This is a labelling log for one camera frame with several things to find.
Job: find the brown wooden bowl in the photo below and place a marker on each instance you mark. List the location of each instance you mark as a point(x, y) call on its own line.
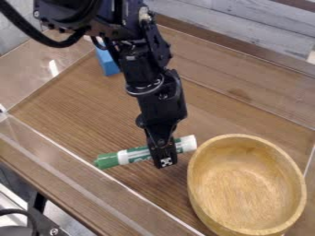
point(245, 187)

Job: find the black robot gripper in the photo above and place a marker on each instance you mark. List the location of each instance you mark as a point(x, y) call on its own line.
point(161, 111)

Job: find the black metal table bracket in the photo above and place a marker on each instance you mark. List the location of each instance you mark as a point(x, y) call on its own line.
point(47, 227)

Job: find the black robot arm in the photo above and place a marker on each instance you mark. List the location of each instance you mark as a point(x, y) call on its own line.
point(121, 27)

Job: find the blue rectangular block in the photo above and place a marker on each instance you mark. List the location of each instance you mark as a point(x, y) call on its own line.
point(107, 63)

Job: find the clear acrylic tray wall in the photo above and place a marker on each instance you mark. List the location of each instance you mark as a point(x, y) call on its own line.
point(67, 113)

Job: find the green Expo marker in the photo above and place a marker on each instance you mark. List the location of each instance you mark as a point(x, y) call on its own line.
point(132, 155)

